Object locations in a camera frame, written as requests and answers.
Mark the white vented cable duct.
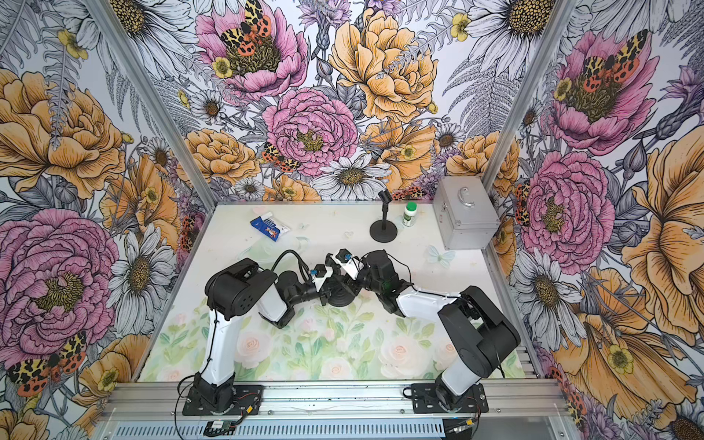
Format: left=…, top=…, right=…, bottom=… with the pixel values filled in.
left=104, top=419, right=446, bottom=439

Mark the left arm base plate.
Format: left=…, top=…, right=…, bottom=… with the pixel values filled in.
left=181, top=384, right=264, bottom=416

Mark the white green-capped pill bottle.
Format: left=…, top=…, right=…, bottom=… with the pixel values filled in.
left=403, top=202, right=418, bottom=227

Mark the aluminium front rail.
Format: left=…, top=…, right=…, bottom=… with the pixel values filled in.
left=102, top=379, right=568, bottom=422

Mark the black round stand base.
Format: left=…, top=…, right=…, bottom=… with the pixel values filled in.
left=370, top=219, right=398, bottom=243

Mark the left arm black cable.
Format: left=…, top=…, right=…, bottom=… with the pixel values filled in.
left=270, top=248, right=314, bottom=286

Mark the blue gauze bandage packet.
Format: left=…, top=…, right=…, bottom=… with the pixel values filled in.
left=250, top=212, right=291, bottom=242

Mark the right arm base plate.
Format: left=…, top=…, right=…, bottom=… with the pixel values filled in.
left=401, top=381, right=489, bottom=414

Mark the silver first aid case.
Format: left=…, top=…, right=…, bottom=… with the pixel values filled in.
left=433, top=176, right=501, bottom=250

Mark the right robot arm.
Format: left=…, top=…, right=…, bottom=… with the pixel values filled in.
left=326, top=249, right=521, bottom=413

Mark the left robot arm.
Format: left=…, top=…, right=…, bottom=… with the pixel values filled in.
left=183, top=258, right=359, bottom=415

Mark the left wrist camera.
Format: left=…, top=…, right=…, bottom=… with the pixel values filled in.
left=310, top=264, right=334, bottom=293

